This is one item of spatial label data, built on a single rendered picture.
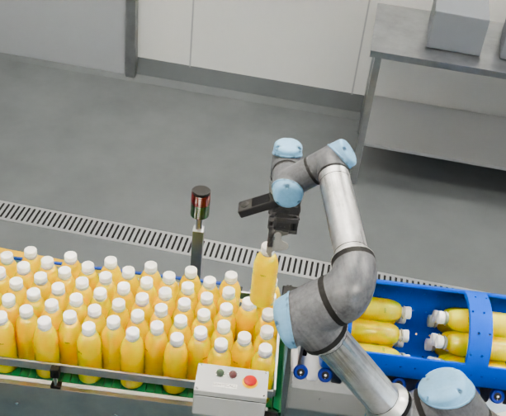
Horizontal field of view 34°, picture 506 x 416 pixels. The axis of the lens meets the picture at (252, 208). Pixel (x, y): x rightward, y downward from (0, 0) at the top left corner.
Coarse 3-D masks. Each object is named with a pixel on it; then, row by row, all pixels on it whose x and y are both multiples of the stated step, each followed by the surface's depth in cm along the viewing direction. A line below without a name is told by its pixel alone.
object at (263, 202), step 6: (252, 198) 224; (258, 198) 222; (264, 198) 221; (270, 198) 220; (240, 204) 224; (246, 204) 222; (252, 204) 222; (258, 204) 220; (264, 204) 220; (270, 204) 219; (276, 204) 219; (240, 210) 222; (246, 210) 221; (252, 210) 221; (258, 210) 221; (264, 210) 221; (240, 216) 223
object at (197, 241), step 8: (192, 232) 278; (200, 232) 278; (192, 240) 280; (200, 240) 280; (192, 248) 282; (200, 248) 282; (192, 256) 284; (200, 256) 284; (192, 264) 286; (200, 264) 286; (200, 272) 288
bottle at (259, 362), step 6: (258, 354) 237; (252, 360) 239; (258, 360) 237; (264, 360) 236; (270, 360) 237; (252, 366) 239; (258, 366) 237; (264, 366) 237; (270, 366) 237; (270, 372) 238; (270, 378) 240; (270, 384) 242
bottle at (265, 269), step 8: (256, 256) 234; (264, 256) 232; (272, 256) 232; (256, 264) 233; (264, 264) 231; (272, 264) 232; (256, 272) 234; (264, 272) 233; (272, 272) 233; (256, 280) 236; (264, 280) 234; (272, 280) 235; (256, 288) 237; (264, 288) 236; (272, 288) 238; (256, 296) 239; (264, 296) 238; (272, 296) 240; (256, 304) 241; (264, 304) 240
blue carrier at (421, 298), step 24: (384, 288) 258; (408, 288) 256; (432, 288) 248; (432, 312) 263; (480, 312) 239; (504, 312) 261; (480, 336) 236; (384, 360) 238; (408, 360) 238; (432, 360) 238; (480, 360) 237; (480, 384) 243; (504, 384) 241
